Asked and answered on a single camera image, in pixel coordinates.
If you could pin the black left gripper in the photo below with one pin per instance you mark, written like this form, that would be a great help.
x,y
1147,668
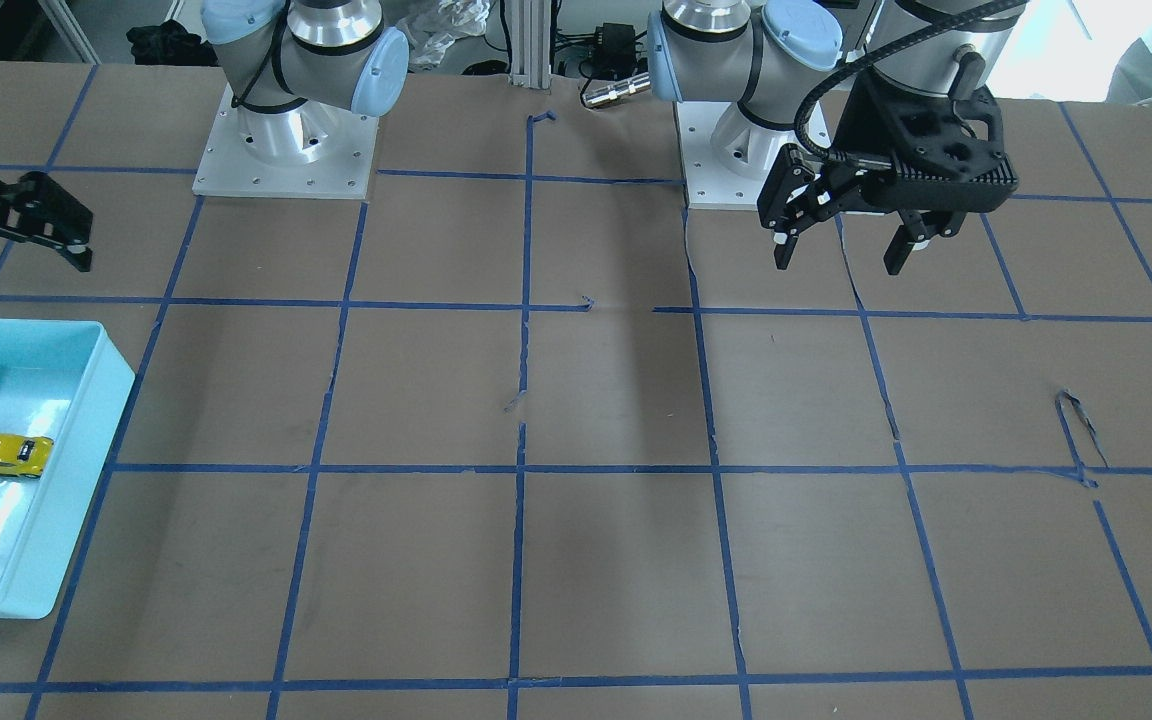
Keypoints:
x,y
854,148

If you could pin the yellow toy beetle car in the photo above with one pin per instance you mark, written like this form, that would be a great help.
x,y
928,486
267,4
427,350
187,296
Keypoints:
x,y
24,457

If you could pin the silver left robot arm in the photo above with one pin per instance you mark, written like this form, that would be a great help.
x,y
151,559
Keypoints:
x,y
806,110

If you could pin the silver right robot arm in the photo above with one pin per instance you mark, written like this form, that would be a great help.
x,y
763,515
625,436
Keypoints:
x,y
308,82

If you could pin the turquoise plastic storage bin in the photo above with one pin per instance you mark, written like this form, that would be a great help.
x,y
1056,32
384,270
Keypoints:
x,y
63,388

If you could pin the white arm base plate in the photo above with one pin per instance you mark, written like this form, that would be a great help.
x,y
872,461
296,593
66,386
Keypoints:
x,y
726,157
311,152

